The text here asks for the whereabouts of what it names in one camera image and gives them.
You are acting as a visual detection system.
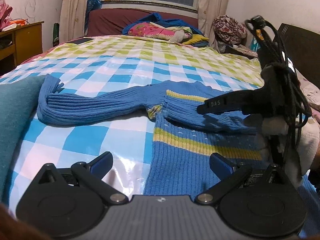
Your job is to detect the blue knit striped sweater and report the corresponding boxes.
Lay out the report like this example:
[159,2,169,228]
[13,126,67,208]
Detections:
[36,74,320,230]

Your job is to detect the pile of colourful clothes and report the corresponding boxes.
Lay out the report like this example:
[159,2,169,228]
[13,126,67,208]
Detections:
[122,12,209,48]

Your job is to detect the gloved right hand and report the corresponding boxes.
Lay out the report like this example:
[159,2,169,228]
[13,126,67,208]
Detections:
[243,113,320,188]

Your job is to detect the white patterned pillow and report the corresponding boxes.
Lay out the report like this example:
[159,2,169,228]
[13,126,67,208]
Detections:
[297,72,320,123]

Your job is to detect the dark wooden headboard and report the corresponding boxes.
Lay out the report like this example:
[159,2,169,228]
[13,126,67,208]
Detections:
[278,23,320,88]

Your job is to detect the blue yellow carton box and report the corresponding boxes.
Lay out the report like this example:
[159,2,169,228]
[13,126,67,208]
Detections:
[249,37,260,53]

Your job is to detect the floral brown cloth bundle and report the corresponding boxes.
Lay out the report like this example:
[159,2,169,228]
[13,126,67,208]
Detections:
[213,15,247,44]

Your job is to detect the teal folded garment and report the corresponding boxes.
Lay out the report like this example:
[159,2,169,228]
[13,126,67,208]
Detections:
[1,76,44,196]

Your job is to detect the checkered blue green bedsheet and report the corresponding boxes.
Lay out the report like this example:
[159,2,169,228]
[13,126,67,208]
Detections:
[1,36,263,211]

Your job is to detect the right beige curtain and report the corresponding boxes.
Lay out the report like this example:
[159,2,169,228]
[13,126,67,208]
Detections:
[197,0,229,51]

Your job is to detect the beige curtain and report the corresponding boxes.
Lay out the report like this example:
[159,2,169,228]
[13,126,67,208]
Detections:
[59,0,88,43]
[197,0,229,51]

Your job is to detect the dark phone on bed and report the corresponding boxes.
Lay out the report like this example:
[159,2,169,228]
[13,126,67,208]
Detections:
[67,37,94,45]

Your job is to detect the maroon sofa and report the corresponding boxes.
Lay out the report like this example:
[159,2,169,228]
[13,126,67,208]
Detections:
[87,8,200,36]

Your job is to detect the wooden side cabinet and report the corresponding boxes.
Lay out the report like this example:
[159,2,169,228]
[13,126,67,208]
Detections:
[0,21,44,76]

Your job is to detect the green bottle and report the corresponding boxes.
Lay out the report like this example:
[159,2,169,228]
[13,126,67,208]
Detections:
[53,23,60,47]

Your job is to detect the left beige curtain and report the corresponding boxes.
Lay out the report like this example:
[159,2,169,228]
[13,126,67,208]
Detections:
[59,0,88,43]

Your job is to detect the blue hanging bag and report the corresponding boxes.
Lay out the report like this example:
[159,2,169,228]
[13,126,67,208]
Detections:
[84,0,102,32]

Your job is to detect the orange object on cabinet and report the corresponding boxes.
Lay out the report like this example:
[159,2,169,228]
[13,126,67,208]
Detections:
[1,18,29,31]

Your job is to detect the pink floral quilt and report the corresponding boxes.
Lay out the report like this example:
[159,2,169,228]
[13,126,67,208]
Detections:
[0,0,12,30]

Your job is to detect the black gripper cable bundle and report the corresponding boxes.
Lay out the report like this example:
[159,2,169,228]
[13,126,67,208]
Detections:
[245,15,313,160]

